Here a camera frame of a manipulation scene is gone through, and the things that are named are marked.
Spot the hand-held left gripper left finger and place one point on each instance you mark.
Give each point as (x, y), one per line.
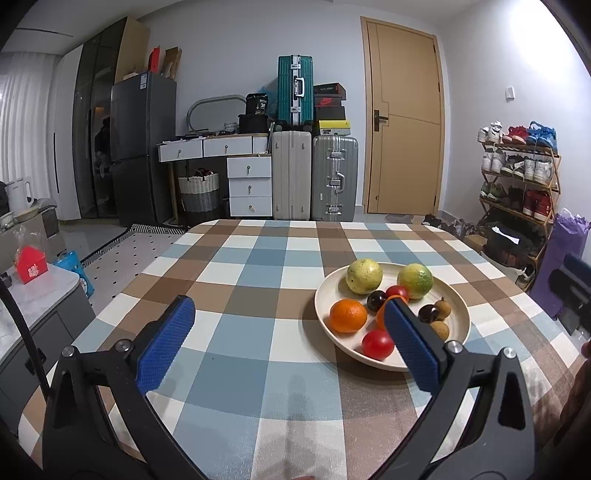
(166, 341)

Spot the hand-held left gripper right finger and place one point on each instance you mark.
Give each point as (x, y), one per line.
(411, 341)

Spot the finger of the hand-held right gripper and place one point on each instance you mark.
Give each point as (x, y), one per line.
(572, 300)
(581, 265)

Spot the brown longan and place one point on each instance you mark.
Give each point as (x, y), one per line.
(444, 307)
(439, 329)

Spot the large red tomato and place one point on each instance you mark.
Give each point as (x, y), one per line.
(377, 344)

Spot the dark plum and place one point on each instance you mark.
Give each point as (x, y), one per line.
(376, 301)
(428, 313)

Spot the small red tomato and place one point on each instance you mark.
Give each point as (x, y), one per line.
(396, 291)

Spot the cream round plate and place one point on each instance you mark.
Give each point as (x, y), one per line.
(352, 344)

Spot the person's right forearm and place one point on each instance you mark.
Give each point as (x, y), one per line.
(579, 401)

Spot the purple bag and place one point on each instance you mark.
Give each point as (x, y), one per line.
(554, 258)

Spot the orange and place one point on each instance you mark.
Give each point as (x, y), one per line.
(348, 316)
(381, 318)

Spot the green-yellow guava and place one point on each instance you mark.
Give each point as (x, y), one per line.
(414, 281)

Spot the wooden shoe rack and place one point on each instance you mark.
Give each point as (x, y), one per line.
(554, 194)

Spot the black bag with white paper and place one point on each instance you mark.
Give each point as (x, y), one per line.
(505, 244)

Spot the yellow guava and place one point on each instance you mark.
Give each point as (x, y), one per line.
(364, 276)

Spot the checked tablecloth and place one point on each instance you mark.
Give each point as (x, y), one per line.
(249, 286)

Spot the shoe rack with shoes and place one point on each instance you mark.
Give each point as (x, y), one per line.
(535, 170)

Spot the small cardboard box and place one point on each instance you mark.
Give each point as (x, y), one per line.
(475, 243)

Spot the blue packet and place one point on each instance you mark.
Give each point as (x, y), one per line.
(74, 272)

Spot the striped edge rug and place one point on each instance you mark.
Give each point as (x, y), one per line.
(134, 230)

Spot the pile of dark slippers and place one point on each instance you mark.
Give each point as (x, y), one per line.
(448, 226)

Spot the grey side cabinet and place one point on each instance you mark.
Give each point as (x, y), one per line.
(41, 323)

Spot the white and grey basket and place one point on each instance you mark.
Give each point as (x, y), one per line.
(199, 196)

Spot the red gift box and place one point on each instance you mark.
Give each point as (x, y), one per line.
(31, 267)

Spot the white drawer cabinet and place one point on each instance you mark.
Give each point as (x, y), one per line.
(249, 189)

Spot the silver suitcase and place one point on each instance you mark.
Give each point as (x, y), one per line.
(334, 180)

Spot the wooden door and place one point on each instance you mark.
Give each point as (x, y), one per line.
(404, 147)

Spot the white vanity desk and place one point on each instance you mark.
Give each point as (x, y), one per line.
(194, 148)

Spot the grey refrigerator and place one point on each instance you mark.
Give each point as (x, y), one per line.
(141, 147)

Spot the beige suitcase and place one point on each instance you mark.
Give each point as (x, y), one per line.
(291, 175)

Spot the white kettle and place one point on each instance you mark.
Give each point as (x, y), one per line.
(19, 196)

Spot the white wardrobe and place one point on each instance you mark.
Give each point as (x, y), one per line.
(67, 138)

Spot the yellow and black shoebox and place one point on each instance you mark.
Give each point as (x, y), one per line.
(333, 128)

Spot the dark glass cabinet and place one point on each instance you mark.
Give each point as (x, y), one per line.
(92, 115)

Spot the oval mirror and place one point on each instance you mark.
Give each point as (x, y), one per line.
(210, 104)

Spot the plain black shoebox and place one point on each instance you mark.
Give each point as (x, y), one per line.
(330, 113)

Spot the black printed canister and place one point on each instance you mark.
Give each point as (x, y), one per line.
(257, 104)

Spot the red and black shoebox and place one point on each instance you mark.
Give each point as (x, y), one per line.
(328, 100)

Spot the white curtain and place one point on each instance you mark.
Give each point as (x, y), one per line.
(23, 124)

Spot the blue plastic bag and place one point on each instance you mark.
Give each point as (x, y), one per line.
(271, 99)

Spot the black flat shoebox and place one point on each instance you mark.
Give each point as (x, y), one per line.
(328, 88)

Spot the teal suitcase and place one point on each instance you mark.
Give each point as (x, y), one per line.
(288, 92)

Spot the brown cardboard boxes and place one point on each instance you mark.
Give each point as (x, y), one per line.
(171, 62)

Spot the red paper bag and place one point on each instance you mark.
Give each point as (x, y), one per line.
(154, 60)

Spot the large cardboard box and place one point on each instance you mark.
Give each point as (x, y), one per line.
(131, 50)

